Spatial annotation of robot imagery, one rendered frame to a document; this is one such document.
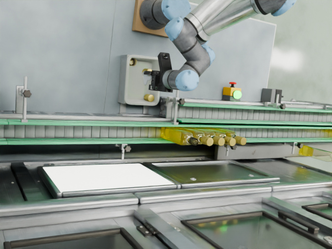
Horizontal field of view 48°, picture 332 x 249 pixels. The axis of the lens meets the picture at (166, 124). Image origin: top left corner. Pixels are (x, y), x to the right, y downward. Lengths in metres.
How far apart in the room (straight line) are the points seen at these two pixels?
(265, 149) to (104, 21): 1.09
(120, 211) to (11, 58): 0.84
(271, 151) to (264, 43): 0.61
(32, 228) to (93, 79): 0.86
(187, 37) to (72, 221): 0.72
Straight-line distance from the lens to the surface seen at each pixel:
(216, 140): 1.60
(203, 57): 1.39
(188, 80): 1.34
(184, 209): 1.24
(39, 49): 1.69
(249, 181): 1.52
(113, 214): 1.14
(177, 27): 1.34
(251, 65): 2.19
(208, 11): 1.38
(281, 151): 2.24
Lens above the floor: 2.42
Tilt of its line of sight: 61 degrees down
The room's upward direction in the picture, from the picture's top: 107 degrees clockwise
